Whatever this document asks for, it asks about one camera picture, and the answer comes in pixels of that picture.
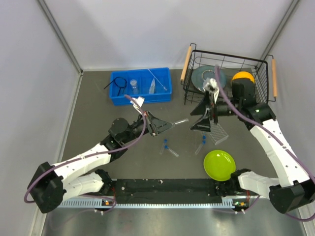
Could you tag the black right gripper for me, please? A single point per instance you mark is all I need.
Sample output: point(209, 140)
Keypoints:
point(201, 109)

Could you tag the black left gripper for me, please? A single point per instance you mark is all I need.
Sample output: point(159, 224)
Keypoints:
point(156, 125)

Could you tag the clear plastic bag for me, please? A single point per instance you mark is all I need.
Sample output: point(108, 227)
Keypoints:
point(152, 86)

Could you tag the small clear glass funnel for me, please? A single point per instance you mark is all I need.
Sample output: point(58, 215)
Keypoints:
point(164, 87)

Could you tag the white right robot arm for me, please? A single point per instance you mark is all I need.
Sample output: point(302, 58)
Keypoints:
point(293, 186)

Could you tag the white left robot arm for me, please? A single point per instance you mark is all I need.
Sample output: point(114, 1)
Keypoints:
point(53, 184)

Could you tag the clear test tube rack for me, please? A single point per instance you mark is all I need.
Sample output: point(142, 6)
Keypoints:
point(217, 134)

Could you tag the blue plastic bin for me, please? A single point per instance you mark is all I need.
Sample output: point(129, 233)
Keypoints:
point(144, 79)

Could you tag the blue-grey ceramic plate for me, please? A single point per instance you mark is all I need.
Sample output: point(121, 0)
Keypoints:
point(200, 74)

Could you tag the lime green plate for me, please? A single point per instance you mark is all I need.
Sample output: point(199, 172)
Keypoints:
point(219, 165)

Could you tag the orange collapsible funnel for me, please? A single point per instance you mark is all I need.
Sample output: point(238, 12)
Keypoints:
point(243, 75)

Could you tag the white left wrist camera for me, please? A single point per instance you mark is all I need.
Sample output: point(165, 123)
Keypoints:
point(137, 103)

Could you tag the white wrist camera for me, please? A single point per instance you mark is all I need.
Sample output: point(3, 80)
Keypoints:
point(137, 103)
point(210, 85)

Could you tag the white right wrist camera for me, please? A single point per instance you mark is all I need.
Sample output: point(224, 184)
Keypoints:
point(210, 85)

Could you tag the black ring stand clamp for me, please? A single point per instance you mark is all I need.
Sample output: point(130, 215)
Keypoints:
point(120, 83)

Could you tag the black wire basket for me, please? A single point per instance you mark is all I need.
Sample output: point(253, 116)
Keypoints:
point(264, 73)

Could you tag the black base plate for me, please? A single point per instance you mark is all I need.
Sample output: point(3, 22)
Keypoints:
point(166, 191)

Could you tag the grey slotted cable duct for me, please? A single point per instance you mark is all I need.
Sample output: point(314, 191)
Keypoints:
point(224, 203)

